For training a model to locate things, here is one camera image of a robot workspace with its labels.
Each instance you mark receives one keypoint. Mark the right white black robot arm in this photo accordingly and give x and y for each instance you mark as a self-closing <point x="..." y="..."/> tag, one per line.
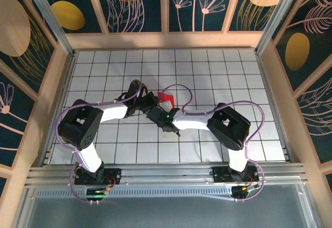
<point x="192" y="120"/>

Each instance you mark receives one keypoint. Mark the aluminium side rail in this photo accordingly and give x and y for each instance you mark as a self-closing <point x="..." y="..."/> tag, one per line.
<point x="274" y="103"/>
<point x="60" y="103"/>

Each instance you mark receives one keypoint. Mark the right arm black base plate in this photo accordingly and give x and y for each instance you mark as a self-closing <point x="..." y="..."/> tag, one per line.
<point x="219" y="176"/>

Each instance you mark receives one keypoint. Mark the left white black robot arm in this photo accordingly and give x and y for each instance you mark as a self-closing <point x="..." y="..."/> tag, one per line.
<point x="111" y="112"/>

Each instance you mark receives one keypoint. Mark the aluminium corner post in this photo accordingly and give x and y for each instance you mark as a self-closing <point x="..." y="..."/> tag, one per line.
<point x="55" y="23"/>
<point x="273" y="18"/>

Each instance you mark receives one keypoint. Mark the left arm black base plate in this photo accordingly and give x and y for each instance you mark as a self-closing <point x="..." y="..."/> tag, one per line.
<point x="114" y="173"/>

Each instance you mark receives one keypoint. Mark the white grid table mat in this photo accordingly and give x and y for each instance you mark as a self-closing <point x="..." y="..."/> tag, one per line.
<point x="103" y="64"/>

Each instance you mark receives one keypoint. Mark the long aluminium base rail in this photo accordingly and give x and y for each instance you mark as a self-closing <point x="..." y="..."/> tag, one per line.
<point x="166" y="176"/>

